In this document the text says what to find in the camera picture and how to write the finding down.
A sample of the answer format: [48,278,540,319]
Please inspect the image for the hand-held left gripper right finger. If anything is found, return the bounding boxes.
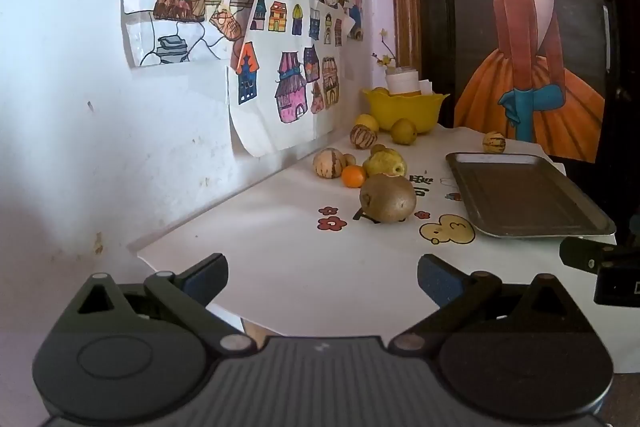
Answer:
[387,254,573,356]

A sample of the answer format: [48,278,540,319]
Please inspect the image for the yellow plastic bowl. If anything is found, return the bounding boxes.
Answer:
[362,88,451,135]

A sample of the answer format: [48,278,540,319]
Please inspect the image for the small orange mandarin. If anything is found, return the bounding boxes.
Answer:
[341,165,368,188]

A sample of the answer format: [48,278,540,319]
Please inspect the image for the pale striped pepino melon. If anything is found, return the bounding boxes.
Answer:
[313,148,346,179]

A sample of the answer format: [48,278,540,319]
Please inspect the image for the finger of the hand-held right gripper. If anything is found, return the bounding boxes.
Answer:
[559,236,618,275]

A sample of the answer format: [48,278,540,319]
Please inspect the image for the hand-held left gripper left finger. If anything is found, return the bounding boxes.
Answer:
[75,253,258,358]

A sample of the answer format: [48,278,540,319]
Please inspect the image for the yellow flower twig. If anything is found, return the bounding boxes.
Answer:
[372,28,398,68]

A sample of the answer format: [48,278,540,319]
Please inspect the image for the brown striped pepino melon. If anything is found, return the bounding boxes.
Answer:
[349,125,377,149]

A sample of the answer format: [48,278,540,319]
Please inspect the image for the large yellow-green pear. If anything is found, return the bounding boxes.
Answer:
[362,148,408,179]

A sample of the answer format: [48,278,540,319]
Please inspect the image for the round green fruit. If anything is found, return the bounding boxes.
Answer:
[390,118,417,145]

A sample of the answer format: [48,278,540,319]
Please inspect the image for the metal tray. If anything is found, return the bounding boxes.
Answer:
[445,152,617,239]

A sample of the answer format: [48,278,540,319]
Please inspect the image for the orange dress wall poster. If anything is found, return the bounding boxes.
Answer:
[452,0,608,162]

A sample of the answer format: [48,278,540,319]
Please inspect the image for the brown kiwi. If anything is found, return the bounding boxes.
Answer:
[360,173,417,224]

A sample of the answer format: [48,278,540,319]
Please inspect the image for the white printed table cover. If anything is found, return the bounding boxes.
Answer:
[127,124,623,373]

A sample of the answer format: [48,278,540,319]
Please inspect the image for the white jar with orange base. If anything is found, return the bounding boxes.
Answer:
[385,66,418,96]

